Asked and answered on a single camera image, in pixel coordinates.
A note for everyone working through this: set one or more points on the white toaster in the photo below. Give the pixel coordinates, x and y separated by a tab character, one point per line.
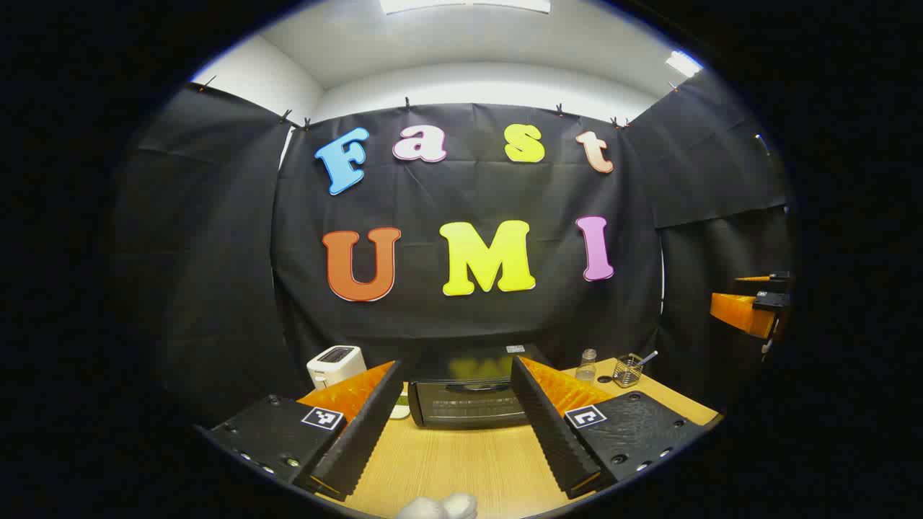
335	364

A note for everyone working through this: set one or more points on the clear glass bottle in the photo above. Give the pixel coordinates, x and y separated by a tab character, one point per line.
586	369

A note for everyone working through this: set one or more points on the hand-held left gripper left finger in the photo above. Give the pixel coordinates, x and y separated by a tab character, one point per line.
360	432

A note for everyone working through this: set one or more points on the black electric oven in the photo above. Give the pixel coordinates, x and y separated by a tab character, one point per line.
469	407

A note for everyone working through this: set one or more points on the metal spoon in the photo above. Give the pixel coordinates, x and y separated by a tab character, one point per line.
647	357

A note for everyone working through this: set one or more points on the white divided dish with beans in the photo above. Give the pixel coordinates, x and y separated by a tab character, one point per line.
399	411

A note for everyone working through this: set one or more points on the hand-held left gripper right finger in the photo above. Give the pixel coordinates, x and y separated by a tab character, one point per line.
551	432

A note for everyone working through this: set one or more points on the ceiling light panel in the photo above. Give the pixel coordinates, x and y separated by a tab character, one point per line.
683	64

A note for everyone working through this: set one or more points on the black backdrop cloth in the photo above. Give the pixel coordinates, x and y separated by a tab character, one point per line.
469	194

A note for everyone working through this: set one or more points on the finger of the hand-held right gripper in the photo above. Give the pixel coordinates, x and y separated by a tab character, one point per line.
777	277
743	311

